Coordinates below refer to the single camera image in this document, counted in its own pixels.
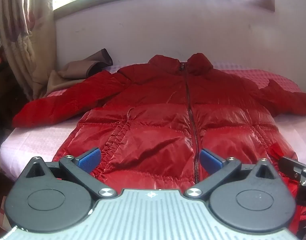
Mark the beige floral curtain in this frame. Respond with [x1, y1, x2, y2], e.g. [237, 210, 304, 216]
[0, 0, 59, 101]

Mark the red puffer jacket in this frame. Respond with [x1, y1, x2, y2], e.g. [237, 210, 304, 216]
[12, 53, 306, 230]

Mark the bed with pink sheet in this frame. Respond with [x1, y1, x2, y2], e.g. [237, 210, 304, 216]
[0, 64, 306, 180]

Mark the beige brown cloth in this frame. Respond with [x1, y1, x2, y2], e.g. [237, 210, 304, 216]
[41, 48, 113, 99]

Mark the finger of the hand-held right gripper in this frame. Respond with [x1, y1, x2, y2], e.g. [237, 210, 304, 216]
[279, 156, 306, 187]

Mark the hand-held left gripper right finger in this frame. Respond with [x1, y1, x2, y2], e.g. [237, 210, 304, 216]
[184, 149, 281, 198]

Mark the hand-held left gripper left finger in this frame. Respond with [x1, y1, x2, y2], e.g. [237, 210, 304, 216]
[17, 148, 118, 198]

